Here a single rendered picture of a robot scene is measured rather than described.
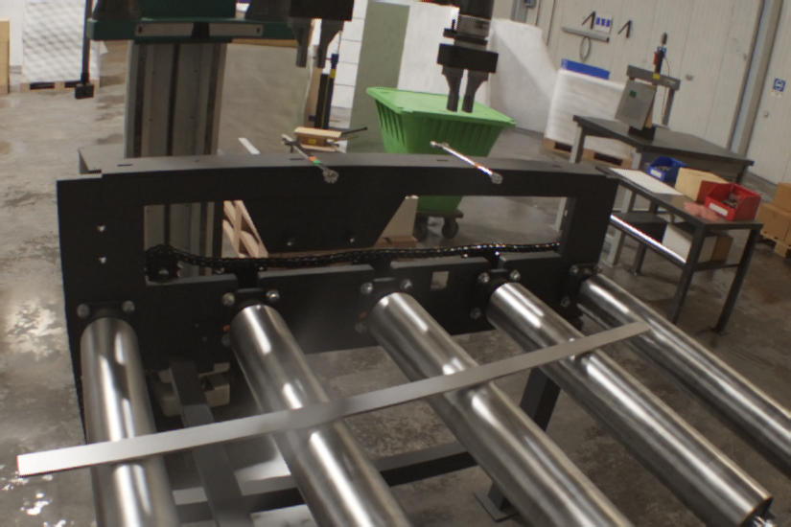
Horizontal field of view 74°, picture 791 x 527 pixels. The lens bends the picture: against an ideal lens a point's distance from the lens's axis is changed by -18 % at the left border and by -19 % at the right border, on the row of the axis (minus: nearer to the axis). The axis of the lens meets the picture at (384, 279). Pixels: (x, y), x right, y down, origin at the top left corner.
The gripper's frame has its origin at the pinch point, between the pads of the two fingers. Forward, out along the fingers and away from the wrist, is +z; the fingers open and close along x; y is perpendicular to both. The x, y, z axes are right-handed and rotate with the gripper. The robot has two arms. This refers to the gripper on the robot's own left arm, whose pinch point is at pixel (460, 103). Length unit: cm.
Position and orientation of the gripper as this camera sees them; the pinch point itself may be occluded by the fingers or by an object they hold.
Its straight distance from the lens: 141.8
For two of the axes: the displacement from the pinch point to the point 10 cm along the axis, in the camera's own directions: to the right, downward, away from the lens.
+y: 4.2, 4.5, -7.9
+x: 9.0, -0.7, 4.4
